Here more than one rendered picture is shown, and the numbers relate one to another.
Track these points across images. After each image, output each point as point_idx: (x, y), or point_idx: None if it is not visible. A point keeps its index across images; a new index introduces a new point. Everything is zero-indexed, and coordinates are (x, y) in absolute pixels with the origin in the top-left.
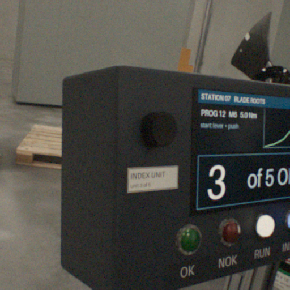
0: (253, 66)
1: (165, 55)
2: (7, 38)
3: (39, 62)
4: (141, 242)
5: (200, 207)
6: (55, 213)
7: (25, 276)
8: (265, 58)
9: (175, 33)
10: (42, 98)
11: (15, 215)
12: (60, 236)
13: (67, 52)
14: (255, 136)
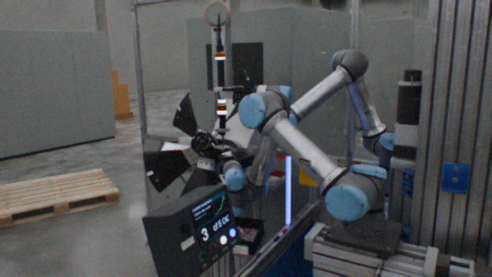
0: (188, 128)
1: (98, 85)
2: None
3: None
4: (190, 263)
5: (202, 244)
6: (58, 258)
7: None
8: (194, 124)
9: (101, 64)
10: None
11: (24, 274)
12: (72, 275)
13: (1, 105)
14: (211, 213)
